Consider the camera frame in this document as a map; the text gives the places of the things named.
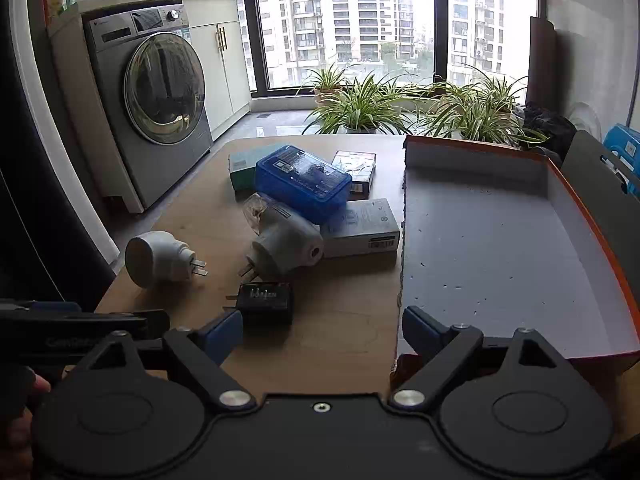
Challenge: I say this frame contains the green-capped white bottle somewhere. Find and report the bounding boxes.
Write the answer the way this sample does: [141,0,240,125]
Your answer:
[46,0,68,28]

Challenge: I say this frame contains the silver washing machine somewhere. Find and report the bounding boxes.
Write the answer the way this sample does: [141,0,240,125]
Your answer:
[82,2,213,211]

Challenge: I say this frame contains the grey wood-grain chair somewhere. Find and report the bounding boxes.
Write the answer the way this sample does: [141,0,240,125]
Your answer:
[560,130,640,283]

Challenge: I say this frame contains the blue plastic box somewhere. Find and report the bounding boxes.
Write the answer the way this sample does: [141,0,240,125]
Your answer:
[255,144,353,226]

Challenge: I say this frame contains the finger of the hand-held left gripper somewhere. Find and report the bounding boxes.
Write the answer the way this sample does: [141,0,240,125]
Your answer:
[100,309,171,341]
[0,300,82,317]

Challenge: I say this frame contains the round white plug-in vaporizer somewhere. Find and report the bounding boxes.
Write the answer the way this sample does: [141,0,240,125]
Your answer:
[124,230,209,289]

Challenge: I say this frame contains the black charger plug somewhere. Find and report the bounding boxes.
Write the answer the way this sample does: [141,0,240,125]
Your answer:
[225,281,295,326]

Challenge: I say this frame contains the colourful card box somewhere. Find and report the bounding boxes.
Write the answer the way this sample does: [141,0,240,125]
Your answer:
[331,150,377,198]

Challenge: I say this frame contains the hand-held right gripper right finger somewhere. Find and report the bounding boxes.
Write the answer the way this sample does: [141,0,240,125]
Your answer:
[389,306,573,408]

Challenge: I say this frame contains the dark curved panel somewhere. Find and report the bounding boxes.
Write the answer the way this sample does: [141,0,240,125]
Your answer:
[0,10,119,311]

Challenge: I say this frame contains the small potted spider plant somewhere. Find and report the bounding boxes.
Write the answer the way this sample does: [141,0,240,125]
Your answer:
[299,64,353,107]

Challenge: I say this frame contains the teal paper box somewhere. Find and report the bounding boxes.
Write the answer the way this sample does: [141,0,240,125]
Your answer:
[229,149,281,192]

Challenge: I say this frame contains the person's left hand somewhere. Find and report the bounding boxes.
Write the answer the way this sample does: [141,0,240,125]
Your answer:
[0,367,52,466]

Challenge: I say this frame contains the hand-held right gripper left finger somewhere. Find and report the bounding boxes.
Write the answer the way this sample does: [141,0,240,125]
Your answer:
[75,309,257,408]

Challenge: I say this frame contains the dark-framed window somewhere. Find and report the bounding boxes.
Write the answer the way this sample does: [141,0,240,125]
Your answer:
[240,0,543,98]

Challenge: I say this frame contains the white cabinet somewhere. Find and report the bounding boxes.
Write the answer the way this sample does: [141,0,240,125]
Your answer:
[47,0,253,213]

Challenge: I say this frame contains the blue plastic stool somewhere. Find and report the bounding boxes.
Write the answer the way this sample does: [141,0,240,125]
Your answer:
[601,122,640,197]

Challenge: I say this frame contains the black bag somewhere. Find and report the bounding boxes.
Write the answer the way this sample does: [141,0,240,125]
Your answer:
[521,101,579,162]

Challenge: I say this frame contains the white paper box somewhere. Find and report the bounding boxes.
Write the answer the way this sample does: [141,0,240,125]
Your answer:
[320,197,402,259]

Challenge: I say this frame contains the white plug-in vaporizer with bottle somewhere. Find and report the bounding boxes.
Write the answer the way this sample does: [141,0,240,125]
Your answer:
[239,192,325,281]

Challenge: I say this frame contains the white fan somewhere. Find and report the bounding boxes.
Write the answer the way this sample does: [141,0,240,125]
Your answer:
[570,101,602,137]

